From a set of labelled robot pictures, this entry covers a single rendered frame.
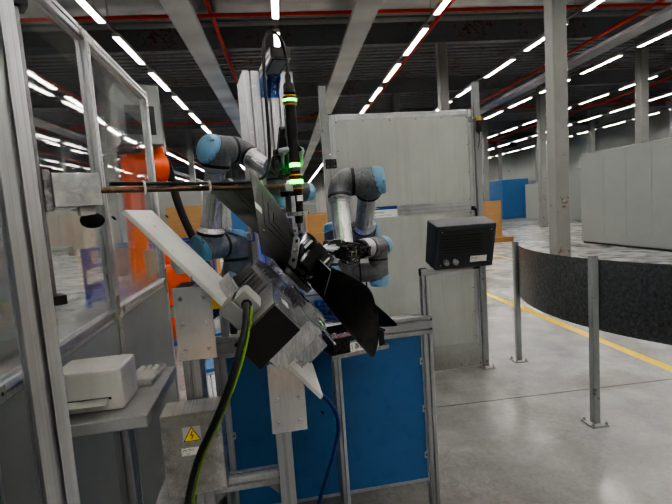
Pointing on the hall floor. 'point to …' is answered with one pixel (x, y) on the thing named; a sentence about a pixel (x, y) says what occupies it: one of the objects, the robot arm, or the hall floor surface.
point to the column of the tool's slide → (32, 280)
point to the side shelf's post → (127, 467)
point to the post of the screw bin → (341, 432)
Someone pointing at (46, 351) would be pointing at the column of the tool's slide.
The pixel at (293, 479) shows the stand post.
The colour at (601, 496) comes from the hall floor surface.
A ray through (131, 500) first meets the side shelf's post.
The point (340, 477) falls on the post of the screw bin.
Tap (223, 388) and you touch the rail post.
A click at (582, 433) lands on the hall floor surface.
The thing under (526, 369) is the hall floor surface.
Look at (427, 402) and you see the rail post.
